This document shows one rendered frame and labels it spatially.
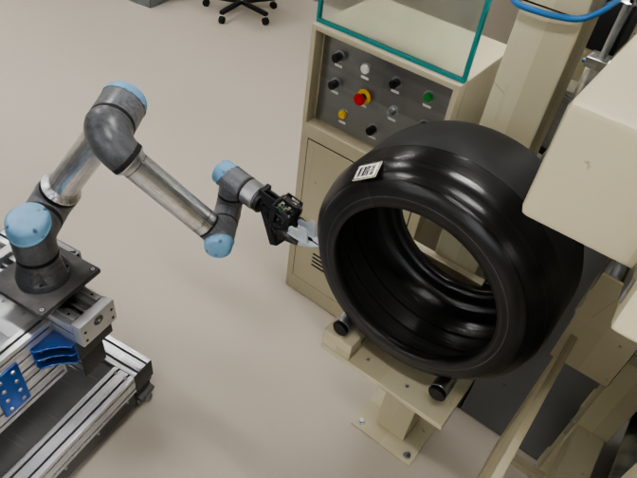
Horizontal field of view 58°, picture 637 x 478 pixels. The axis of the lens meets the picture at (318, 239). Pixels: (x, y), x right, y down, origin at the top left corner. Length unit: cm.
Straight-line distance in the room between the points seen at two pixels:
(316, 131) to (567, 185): 157
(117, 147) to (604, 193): 109
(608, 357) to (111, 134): 128
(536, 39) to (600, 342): 71
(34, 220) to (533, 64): 129
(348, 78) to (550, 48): 90
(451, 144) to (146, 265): 197
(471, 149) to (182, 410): 161
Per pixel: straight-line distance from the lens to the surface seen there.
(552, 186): 67
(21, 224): 172
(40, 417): 221
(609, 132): 63
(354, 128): 210
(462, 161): 111
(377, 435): 235
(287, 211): 150
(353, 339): 150
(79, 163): 167
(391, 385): 151
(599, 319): 148
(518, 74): 134
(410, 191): 109
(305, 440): 231
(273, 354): 250
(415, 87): 191
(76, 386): 224
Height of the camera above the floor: 205
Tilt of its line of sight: 43 degrees down
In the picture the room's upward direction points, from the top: 9 degrees clockwise
